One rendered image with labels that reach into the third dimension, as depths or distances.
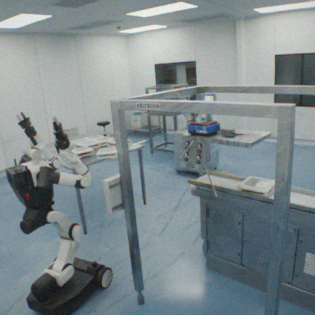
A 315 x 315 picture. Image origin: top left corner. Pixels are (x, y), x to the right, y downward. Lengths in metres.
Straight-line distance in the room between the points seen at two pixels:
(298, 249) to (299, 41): 5.47
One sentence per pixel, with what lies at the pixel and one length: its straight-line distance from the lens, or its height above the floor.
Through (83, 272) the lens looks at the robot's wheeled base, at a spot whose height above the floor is 0.17.
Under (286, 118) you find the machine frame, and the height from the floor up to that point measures 1.64.
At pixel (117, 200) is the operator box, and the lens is 2.18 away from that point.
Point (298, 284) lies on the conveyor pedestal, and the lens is 2.64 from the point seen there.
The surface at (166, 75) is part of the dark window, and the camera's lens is 8.58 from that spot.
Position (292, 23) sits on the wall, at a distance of 7.31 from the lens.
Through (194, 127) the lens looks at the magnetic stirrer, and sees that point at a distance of 2.47.
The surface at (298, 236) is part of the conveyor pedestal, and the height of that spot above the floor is 0.64.
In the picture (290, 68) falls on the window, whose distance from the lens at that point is 7.29.
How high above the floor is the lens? 1.88
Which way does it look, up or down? 17 degrees down
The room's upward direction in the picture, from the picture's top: 5 degrees counter-clockwise
